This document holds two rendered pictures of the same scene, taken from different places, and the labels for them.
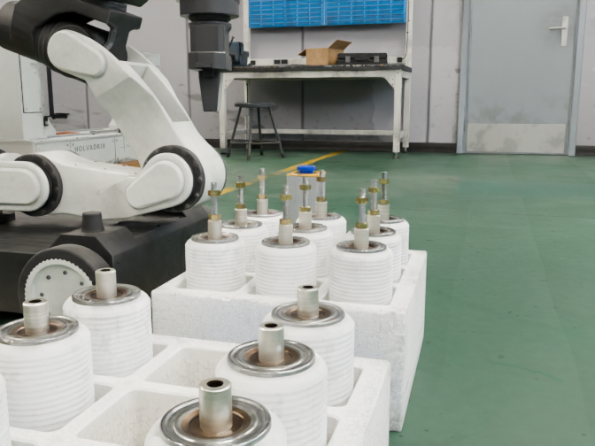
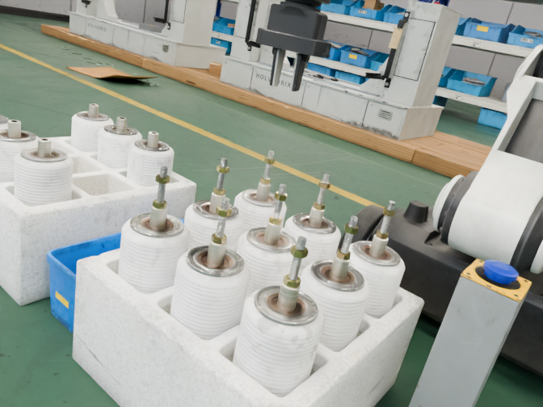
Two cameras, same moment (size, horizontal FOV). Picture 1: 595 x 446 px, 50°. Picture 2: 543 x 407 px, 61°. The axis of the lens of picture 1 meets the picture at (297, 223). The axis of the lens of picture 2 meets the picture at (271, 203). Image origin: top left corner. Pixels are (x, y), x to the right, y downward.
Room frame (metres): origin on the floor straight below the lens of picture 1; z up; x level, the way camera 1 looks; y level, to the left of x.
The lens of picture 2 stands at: (1.27, -0.61, 0.55)
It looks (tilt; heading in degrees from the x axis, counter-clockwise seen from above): 21 degrees down; 109
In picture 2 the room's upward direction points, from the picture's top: 12 degrees clockwise
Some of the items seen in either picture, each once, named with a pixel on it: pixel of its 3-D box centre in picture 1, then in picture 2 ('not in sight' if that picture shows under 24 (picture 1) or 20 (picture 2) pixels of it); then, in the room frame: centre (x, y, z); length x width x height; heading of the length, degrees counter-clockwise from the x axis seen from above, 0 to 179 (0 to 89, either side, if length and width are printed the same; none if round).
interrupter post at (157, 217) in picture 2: (361, 238); (157, 217); (0.94, -0.10, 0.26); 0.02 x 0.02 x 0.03
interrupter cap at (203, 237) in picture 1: (214, 238); (262, 198); (1.00, 0.13, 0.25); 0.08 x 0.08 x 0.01
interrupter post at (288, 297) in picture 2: (382, 212); (288, 295); (1.16, -0.16, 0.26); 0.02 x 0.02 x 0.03
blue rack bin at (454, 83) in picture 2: not in sight; (471, 83); (1.29, 4.95, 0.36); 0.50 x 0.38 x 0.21; 75
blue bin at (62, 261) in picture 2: not in sight; (134, 270); (0.81, 0.04, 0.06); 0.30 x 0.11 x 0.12; 74
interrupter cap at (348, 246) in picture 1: (361, 247); (157, 225); (0.94, -0.10, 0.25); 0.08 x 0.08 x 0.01
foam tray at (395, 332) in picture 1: (305, 317); (251, 328); (1.08, -0.01, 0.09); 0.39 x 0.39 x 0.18; 74
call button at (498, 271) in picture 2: (305, 170); (498, 274); (1.38, -0.02, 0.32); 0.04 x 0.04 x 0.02
